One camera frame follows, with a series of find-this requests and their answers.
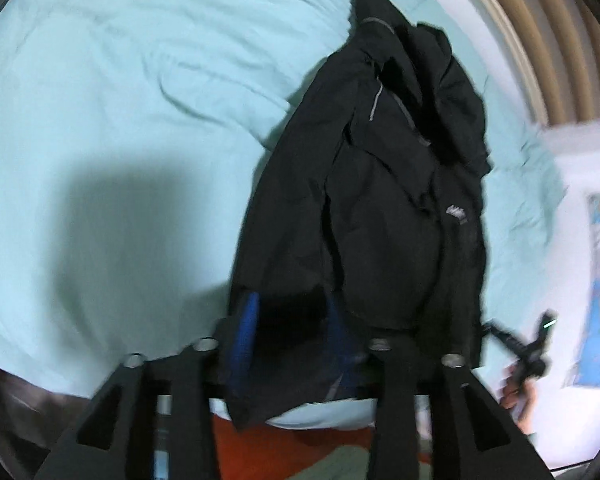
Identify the grey-green cloth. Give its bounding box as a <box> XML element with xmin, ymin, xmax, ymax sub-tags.
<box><xmin>280</xmin><ymin>446</ymin><xmax>377</xmax><ymax>480</ymax></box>

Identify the person's right hand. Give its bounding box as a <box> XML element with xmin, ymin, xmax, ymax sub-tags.
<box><xmin>499</xmin><ymin>364</ymin><xmax>537</xmax><ymax>437</ymax></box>

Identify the wooden slatted headboard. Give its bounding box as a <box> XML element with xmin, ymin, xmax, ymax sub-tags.
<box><xmin>449</xmin><ymin>0</ymin><xmax>600</xmax><ymax>127</ymax></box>

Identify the teal quilted blanket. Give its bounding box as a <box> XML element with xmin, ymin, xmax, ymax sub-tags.
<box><xmin>0</xmin><ymin>0</ymin><xmax>567</xmax><ymax>432</ymax></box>

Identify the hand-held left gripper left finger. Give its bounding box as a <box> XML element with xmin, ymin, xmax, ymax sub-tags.
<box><xmin>32</xmin><ymin>292</ymin><xmax>261</xmax><ymax>480</ymax></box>

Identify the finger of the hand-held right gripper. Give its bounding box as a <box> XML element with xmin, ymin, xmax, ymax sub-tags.
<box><xmin>481</xmin><ymin>321</ymin><xmax>527</xmax><ymax>362</ymax></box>

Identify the black hooded jacket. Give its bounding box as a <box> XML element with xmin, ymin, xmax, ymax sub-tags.
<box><xmin>220</xmin><ymin>0</ymin><xmax>492</xmax><ymax>431</ymax></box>

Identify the red cloth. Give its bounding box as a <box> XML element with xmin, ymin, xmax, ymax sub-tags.
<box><xmin>209</xmin><ymin>410</ymin><xmax>382</xmax><ymax>480</ymax></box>

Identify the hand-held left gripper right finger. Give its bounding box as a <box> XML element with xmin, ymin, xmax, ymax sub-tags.
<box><xmin>325</xmin><ymin>296</ymin><xmax>552</xmax><ymax>480</ymax></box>

